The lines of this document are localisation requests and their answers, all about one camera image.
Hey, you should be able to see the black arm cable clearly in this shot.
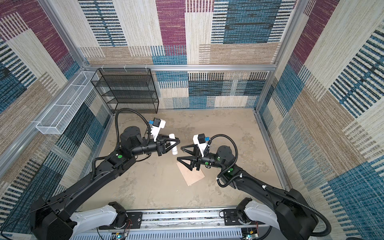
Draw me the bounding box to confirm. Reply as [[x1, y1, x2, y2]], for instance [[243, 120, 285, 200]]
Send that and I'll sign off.
[[89, 107, 152, 184], [208, 133, 333, 238]]

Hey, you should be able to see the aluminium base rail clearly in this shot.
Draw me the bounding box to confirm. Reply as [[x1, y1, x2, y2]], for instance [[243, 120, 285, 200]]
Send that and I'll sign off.
[[53, 206, 313, 240]]

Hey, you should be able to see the white wire mesh basket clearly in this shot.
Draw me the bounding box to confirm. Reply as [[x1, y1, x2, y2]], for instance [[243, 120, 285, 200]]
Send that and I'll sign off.
[[36, 71, 95, 135]]

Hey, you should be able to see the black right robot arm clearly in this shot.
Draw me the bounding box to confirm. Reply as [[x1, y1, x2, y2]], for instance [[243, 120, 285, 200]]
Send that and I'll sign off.
[[177, 145, 319, 240]]

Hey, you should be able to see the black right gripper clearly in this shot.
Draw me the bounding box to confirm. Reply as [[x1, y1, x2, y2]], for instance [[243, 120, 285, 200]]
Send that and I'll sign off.
[[177, 143, 225, 172]]

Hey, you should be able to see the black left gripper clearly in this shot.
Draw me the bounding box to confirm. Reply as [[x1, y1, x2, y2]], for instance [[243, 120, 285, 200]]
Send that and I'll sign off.
[[130, 134, 179, 159]]

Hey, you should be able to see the black wire shelf rack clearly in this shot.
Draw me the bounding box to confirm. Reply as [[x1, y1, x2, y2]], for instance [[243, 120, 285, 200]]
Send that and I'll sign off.
[[91, 68, 159, 114]]

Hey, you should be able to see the white glue stick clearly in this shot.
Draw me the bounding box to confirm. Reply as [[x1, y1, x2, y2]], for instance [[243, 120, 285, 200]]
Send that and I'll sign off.
[[169, 134, 178, 155]]

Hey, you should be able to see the pink envelope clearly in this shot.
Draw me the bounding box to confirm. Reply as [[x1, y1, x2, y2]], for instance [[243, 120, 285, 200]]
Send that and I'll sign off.
[[177, 163, 205, 187]]

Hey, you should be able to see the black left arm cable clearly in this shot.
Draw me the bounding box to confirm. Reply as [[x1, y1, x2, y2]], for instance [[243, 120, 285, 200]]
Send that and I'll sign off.
[[89, 107, 152, 184]]

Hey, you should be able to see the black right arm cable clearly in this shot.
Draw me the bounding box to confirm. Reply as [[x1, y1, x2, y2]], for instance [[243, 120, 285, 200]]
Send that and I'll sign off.
[[208, 133, 333, 238]]

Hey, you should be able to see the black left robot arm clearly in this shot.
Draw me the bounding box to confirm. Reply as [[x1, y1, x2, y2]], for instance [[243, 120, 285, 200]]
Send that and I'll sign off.
[[30, 126, 180, 240]]

